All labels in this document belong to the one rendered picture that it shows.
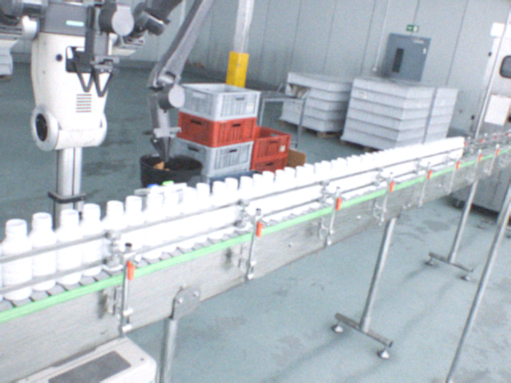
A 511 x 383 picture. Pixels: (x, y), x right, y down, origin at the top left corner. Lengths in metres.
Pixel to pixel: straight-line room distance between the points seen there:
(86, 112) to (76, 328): 0.81
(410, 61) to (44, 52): 10.93
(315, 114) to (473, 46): 4.41
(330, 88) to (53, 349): 7.78
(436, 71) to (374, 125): 4.16
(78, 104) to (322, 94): 7.22
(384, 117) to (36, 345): 7.29
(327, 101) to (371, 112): 0.90
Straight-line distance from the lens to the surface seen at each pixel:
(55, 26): 1.74
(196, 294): 1.41
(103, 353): 2.17
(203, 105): 3.92
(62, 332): 1.19
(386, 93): 8.01
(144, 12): 1.75
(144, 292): 1.28
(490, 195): 6.00
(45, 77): 1.70
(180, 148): 4.11
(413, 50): 12.17
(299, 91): 6.92
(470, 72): 11.74
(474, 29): 11.81
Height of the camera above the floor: 1.59
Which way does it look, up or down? 18 degrees down
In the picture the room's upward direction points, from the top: 9 degrees clockwise
